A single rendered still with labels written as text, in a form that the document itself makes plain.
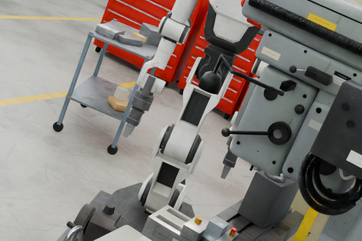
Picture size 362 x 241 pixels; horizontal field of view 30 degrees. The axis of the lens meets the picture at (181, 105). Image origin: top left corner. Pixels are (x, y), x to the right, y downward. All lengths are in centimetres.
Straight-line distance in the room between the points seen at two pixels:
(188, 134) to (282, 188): 55
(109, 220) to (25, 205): 124
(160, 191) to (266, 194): 67
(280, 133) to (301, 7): 38
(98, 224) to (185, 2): 104
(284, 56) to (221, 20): 87
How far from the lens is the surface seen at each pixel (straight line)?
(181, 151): 293
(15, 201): 420
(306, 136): 206
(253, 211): 265
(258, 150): 213
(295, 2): 203
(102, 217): 303
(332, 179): 206
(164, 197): 312
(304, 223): 410
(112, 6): 776
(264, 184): 261
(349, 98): 175
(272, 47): 206
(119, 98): 537
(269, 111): 210
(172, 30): 295
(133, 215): 322
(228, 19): 288
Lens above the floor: 200
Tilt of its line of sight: 16 degrees down
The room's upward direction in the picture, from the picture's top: 22 degrees clockwise
